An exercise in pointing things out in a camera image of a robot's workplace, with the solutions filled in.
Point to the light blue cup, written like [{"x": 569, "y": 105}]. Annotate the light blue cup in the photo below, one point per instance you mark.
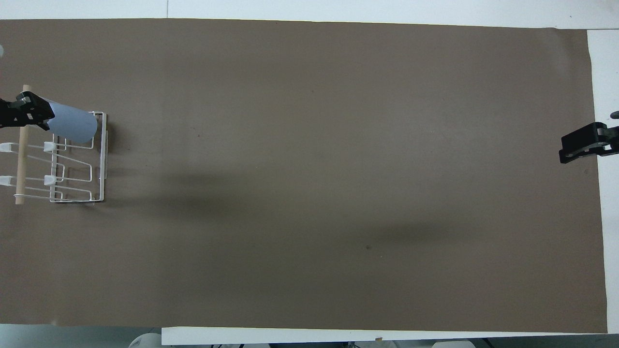
[{"x": 72, "y": 123}]

